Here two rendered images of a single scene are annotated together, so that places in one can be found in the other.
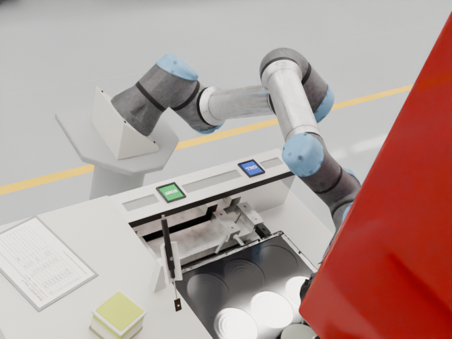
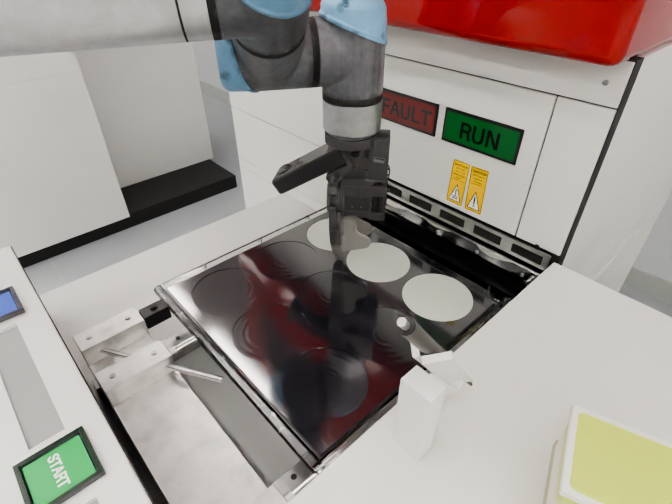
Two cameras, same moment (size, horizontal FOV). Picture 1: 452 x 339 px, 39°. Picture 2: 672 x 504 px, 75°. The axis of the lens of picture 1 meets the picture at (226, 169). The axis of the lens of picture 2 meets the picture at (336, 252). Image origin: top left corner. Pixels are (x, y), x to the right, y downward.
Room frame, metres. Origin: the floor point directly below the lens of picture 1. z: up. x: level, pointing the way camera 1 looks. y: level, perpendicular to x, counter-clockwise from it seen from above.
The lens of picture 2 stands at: (0.91, 0.27, 1.33)
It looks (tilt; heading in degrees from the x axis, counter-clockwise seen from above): 37 degrees down; 275
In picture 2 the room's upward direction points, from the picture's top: straight up
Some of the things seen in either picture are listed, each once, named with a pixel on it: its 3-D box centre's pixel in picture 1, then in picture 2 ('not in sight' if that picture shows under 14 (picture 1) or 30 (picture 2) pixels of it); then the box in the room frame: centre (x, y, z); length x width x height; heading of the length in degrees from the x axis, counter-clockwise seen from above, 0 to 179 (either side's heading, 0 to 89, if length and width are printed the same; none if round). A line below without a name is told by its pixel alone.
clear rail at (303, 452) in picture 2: (226, 254); (223, 362); (1.08, -0.06, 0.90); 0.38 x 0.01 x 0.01; 138
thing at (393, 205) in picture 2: not in sight; (415, 235); (0.83, -0.36, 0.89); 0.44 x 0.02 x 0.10; 138
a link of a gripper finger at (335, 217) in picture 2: (311, 292); (336, 216); (0.96, -0.26, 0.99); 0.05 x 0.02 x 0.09; 89
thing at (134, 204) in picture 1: (205, 200); (49, 420); (1.25, 0.03, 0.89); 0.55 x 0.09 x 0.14; 138
